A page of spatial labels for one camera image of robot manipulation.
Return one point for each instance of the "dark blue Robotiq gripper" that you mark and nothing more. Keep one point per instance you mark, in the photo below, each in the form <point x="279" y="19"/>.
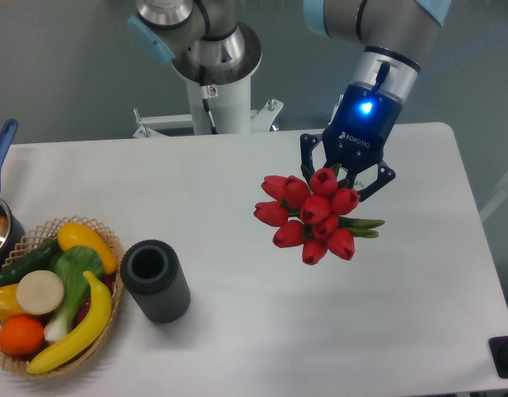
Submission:
<point x="355" y="139"/>

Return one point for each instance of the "red tulip bouquet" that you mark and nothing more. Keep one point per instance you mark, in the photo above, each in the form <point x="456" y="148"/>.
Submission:
<point x="312" y="212"/>

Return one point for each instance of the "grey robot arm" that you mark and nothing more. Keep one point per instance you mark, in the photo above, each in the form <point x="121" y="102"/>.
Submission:
<point x="216" y="55"/>

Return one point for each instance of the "dark grey ribbed vase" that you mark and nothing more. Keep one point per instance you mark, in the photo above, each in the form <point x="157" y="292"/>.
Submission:
<point x="152" y="274"/>

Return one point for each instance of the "black device at table edge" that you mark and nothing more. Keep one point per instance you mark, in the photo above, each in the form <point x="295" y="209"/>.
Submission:
<point x="499" y="353"/>

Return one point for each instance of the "yellow lemon squash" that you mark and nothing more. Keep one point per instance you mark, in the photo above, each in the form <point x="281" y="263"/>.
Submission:
<point x="76" y="234"/>

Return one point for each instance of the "green bok choy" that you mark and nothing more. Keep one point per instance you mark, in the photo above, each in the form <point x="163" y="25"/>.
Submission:
<point x="69" y="266"/>

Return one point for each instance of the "yellow banana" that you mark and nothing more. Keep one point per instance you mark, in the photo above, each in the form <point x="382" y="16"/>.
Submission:
<point x="80" y="338"/>

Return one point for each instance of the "green cucumber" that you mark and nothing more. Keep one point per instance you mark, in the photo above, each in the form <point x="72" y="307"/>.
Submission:
<point x="37" y="259"/>

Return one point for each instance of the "woven wicker basket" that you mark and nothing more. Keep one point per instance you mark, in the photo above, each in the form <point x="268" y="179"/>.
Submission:
<point x="39" y="237"/>

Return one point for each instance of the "beige round mushroom slice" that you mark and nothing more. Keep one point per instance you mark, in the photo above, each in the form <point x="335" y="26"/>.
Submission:
<point x="40" y="292"/>

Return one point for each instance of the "orange fruit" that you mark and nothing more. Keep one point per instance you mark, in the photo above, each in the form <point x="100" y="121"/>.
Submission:
<point x="21" y="335"/>

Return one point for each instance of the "yellow bell pepper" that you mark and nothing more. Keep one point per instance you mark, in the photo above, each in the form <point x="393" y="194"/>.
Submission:
<point x="9" y="306"/>

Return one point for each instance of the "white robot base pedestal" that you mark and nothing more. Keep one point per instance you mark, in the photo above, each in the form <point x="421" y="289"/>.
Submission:
<point x="214" y="109"/>

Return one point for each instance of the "blue handled saucepan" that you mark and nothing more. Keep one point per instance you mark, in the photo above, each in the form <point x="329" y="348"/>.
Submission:
<point x="11" y="231"/>

